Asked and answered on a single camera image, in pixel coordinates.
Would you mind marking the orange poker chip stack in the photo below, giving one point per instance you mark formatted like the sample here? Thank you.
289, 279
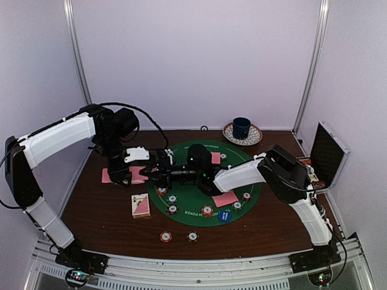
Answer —
166, 236

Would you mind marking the round green poker mat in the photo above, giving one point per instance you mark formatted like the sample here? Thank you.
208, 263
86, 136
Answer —
191, 200

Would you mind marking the dark blue mug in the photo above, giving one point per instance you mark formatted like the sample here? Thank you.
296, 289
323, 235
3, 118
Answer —
241, 127

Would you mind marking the red backed card deck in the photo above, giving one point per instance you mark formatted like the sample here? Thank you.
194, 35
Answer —
137, 178

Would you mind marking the patterned ceramic saucer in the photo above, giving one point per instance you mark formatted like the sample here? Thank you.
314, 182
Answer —
254, 136

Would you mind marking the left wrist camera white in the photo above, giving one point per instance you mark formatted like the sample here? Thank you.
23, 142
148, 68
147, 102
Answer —
136, 154

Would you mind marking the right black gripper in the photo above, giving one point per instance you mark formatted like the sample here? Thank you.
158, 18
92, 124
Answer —
164, 173

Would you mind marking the left aluminium frame post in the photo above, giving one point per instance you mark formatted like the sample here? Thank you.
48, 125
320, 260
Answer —
71, 24

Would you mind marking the dark chips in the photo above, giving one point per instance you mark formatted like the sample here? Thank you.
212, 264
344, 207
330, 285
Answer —
246, 196
172, 209

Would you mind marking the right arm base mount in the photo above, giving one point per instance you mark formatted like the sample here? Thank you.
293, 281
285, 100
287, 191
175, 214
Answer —
311, 260

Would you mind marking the aluminium frame post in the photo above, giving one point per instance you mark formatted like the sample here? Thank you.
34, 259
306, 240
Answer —
71, 24
319, 39

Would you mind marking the dealt red card top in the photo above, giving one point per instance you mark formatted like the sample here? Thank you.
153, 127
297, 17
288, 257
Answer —
216, 158

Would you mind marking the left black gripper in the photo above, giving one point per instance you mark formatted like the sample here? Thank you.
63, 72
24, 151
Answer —
116, 173

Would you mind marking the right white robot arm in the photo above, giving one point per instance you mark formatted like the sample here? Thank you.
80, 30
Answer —
287, 177

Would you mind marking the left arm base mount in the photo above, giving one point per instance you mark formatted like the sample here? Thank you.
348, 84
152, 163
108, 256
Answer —
91, 263

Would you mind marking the aluminium poker chip case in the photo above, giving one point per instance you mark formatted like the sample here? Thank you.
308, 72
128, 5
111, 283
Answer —
326, 159

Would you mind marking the dealt red card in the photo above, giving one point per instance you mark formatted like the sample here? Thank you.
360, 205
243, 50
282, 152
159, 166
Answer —
105, 179
216, 158
225, 199

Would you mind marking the blue small blind button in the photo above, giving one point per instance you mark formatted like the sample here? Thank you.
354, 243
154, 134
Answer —
224, 216

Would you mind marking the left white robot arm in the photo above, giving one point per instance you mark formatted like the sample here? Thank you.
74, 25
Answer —
105, 128

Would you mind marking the front aluminium rail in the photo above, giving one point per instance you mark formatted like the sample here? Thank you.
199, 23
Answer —
266, 272

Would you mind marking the dark red poker chip stack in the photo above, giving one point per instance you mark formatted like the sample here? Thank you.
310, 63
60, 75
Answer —
192, 236

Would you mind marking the right aluminium frame post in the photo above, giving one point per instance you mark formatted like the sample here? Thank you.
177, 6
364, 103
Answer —
319, 39

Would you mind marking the orange chips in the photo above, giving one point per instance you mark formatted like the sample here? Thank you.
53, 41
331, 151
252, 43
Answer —
161, 191
207, 211

